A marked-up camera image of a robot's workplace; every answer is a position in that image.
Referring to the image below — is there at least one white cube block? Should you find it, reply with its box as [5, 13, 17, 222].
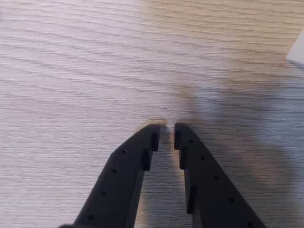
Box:
[286, 30, 304, 71]

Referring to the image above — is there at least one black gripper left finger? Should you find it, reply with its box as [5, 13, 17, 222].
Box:
[72, 124, 162, 228]

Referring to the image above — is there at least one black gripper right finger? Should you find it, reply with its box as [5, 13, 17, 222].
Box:
[174, 123, 267, 228]

